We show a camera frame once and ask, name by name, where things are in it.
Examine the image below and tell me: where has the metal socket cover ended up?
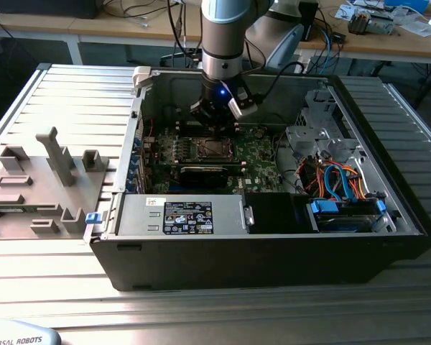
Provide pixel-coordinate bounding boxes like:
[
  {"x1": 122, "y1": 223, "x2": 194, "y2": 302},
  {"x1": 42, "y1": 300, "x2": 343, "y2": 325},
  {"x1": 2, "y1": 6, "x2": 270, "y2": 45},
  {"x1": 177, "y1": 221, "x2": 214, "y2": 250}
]
[{"x1": 197, "y1": 137, "x2": 236, "y2": 161}]

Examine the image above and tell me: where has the black equipment box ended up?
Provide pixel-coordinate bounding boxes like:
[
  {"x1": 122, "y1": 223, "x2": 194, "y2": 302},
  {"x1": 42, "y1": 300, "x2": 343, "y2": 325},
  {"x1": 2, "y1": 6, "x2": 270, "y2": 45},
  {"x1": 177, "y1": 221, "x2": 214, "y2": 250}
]
[{"x1": 0, "y1": 0, "x2": 98, "y2": 19}]

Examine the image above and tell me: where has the black rectangular device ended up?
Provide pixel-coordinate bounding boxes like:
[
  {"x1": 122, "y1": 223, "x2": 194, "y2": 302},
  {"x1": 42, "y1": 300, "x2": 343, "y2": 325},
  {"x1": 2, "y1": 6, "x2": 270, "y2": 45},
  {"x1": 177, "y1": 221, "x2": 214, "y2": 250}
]
[{"x1": 299, "y1": 1, "x2": 320, "y2": 41}]

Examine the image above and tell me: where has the grey teach pendant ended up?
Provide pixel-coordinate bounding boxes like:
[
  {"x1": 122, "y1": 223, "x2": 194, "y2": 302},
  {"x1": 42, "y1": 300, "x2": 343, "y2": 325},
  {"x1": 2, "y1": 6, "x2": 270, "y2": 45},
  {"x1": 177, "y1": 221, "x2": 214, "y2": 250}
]
[{"x1": 0, "y1": 318, "x2": 62, "y2": 345}]

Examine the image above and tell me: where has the wooden desk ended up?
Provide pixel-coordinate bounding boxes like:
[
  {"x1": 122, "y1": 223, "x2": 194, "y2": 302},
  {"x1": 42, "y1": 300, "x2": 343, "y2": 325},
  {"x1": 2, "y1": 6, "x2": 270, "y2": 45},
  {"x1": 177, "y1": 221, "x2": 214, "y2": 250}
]
[
  {"x1": 0, "y1": 0, "x2": 205, "y2": 68},
  {"x1": 294, "y1": 0, "x2": 431, "y2": 65}
]

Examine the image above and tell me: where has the silver metal handle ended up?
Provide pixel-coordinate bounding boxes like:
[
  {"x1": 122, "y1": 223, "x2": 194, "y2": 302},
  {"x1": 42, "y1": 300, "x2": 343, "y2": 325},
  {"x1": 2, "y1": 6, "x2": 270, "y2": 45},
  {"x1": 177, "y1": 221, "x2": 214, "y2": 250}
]
[{"x1": 241, "y1": 203, "x2": 256, "y2": 226}]

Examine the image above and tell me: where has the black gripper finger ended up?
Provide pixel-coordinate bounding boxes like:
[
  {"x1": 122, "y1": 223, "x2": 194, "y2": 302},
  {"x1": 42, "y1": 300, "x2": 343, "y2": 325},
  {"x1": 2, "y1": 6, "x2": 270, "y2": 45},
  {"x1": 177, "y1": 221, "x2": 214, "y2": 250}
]
[
  {"x1": 217, "y1": 109, "x2": 238, "y2": 138},
  {"x1": 189, "y1": 99, "x2": 218, "y2": 137}
]

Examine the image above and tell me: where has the green motherboard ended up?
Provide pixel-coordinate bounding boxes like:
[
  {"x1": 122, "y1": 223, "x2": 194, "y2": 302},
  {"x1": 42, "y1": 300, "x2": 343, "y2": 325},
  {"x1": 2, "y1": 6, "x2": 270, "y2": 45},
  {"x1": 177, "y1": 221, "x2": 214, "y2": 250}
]
[{"x1": 142, "y1": 124, "x2": 292, "y2": 195}]

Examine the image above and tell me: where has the black PC case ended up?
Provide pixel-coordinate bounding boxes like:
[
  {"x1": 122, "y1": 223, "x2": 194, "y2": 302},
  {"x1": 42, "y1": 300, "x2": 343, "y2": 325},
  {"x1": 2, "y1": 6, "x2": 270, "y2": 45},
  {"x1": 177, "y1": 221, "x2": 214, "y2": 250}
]
[{"x1": 88, "y1": 66, "x2": 431, "y2": 293}]

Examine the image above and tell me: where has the blue box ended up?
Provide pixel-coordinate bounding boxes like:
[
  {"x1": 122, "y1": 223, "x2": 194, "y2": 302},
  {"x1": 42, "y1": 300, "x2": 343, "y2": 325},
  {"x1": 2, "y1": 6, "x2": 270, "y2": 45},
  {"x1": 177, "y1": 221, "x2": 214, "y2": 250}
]
[{"x1": 384, "y1": 0, "x2": 431, "y2": 12}]

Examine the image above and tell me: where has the clear plastic bag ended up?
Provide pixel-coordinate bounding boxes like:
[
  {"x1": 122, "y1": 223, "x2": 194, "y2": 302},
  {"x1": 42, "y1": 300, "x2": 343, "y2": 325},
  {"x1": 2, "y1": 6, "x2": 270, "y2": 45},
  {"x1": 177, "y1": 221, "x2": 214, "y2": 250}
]
[{"x1": 394, "y1": 9, "x2": 431, "y2": 37}]

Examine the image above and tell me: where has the printed paper sheet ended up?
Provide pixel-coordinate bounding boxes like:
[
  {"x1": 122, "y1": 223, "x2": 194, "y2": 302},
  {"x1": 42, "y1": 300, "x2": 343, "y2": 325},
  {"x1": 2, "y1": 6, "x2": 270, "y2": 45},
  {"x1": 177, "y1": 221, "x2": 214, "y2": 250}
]
[{"x1": 334, "y1": 3, "x2": 358, "y2": 19}]

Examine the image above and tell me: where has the hard disk in blue carrier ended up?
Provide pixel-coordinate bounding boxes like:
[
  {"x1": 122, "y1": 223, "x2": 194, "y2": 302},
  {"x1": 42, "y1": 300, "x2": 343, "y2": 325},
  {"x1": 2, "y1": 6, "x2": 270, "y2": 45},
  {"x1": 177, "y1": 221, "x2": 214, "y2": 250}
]
[{"x1": 306, "y1": 197, "x2": 388, "y2": 234}]

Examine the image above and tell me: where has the grey parts rack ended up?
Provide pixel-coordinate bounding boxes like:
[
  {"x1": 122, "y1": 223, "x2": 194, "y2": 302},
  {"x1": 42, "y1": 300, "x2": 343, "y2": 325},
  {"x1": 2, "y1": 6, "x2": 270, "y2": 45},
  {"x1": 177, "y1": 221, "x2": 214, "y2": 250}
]
[{"x1": 0, "y1": 126, "x2": 111, "y2": 241}]

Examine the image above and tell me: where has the metal drive cage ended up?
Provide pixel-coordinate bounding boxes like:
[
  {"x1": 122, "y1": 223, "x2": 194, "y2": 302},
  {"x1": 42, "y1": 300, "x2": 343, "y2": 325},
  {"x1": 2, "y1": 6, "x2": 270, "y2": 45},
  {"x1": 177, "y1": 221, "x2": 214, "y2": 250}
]
[{"x1": 284, "y1": 88, "x2": 362, "y2": 161}]

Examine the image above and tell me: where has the blue data wire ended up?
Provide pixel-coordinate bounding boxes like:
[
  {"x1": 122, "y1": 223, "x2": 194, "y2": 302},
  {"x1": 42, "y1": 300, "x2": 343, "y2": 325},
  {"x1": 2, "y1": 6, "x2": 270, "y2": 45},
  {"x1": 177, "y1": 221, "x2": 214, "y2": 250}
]
[{"x1": 323, "y1": 163, "x2": 353, "y2": 203}]

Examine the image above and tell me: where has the beige case latch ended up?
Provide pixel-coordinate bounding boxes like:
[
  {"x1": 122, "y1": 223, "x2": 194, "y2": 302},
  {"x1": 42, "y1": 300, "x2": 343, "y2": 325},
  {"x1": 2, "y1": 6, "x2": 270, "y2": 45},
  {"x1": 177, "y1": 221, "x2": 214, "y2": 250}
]
[{"x1": 131, "y1": 65, "x2": 156, "y2": 91}]

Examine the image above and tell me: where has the blue network cable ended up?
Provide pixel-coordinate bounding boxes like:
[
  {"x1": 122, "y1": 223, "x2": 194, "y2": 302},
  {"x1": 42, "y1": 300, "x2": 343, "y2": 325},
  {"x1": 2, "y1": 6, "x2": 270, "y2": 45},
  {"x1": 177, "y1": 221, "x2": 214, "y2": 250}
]
[{"x1": 319, "y1": 27, "x2": 342, "y2": 75}]

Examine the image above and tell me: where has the silver power supply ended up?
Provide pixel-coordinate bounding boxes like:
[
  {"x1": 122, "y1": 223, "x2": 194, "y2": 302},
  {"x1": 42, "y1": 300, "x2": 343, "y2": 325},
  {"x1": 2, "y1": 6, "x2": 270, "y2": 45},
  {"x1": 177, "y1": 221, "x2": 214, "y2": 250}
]
[{"x1": 113, "y1": 193, "x2": 248, "y2": 237}]

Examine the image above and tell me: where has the CPU socket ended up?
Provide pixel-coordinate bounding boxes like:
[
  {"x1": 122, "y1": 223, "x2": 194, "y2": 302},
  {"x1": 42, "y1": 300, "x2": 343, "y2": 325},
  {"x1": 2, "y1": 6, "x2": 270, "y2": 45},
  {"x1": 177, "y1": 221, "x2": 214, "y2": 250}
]
[{"x1": 195, "y1": 136, "x2": 238, "y2": 162}]

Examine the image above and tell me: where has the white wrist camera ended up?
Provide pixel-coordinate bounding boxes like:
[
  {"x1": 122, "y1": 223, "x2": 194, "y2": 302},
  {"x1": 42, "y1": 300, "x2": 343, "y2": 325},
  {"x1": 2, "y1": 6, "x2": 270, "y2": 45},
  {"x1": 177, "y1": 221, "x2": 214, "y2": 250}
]
[{"x1": 227, "y1": 86, "x2": 260, "y2": 119}]

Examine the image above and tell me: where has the silver CPU green edge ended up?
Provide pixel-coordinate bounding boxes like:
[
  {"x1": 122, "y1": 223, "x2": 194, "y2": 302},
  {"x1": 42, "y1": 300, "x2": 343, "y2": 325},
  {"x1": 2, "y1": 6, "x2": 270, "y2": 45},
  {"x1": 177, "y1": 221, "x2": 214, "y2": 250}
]
[{"x1": 204, "y1": 140, "x2": 226, "y2": 155}]

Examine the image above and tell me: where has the CPU cooler heatsink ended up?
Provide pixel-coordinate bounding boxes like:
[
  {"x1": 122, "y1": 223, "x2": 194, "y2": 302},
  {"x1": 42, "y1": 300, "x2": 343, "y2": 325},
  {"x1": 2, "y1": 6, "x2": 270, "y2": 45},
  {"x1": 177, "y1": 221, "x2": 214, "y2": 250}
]
[{"x1": 347, "y1": 9, "x2": 396, "y2": 36}]

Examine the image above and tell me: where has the thin red wire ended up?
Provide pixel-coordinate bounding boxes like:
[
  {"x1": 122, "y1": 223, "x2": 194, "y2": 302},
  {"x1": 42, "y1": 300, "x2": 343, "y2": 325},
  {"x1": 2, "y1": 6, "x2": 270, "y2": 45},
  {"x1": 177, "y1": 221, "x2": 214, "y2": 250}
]
[{"x1": 143, "y1": 117, "x2": 156, "y2": 142}]

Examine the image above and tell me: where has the black camera cable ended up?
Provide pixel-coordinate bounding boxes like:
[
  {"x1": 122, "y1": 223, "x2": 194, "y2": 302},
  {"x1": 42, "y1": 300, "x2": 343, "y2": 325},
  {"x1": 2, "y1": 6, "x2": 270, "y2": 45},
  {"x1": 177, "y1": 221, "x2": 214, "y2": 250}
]
[{"x1": 254, "y1": 60, "x2": 306, "y2": 104}]

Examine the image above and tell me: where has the orange wire bundle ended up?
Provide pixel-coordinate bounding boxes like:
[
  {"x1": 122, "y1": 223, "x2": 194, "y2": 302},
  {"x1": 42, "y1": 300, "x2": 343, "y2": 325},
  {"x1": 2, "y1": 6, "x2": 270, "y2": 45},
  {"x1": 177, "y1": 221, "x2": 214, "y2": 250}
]
[{"x1": 300, "y1": 162, "x2": 366, "y2": 198}]

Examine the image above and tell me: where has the black graphics card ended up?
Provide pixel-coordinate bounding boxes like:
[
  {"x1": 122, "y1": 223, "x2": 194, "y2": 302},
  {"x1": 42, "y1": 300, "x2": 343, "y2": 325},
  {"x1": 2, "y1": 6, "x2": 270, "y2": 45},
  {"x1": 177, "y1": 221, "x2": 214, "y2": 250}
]
[{"x1": 178, "y1": 164, "x2": 238, "y2": 190}]

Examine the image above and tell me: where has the hanging black cable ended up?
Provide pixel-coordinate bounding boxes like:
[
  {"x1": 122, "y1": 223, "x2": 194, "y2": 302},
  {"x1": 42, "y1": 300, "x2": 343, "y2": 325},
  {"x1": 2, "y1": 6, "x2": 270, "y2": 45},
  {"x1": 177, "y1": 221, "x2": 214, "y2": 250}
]
[{"x1": 167, "y1": 0, "x2": 202, "y2": 69}]

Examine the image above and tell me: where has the black plastic shroud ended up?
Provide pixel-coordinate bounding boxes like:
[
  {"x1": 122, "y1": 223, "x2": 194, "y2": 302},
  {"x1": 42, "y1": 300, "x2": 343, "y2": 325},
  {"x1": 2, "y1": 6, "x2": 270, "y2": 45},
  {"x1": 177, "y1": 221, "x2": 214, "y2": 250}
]
[{"x1": 244, "y1": 192, "x2": 312, "y2": 235}]

